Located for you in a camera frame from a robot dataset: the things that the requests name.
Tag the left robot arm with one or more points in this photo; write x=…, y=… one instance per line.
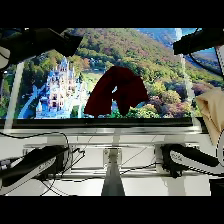
x=31, y=43

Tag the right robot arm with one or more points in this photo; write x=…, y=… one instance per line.
x=196, y=41

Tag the dark red garment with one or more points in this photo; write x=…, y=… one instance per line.
x=128, y=87

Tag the beige garment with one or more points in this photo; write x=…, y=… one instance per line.
x=213, y=110

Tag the silver frame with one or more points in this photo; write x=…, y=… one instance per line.
x=112, y=156

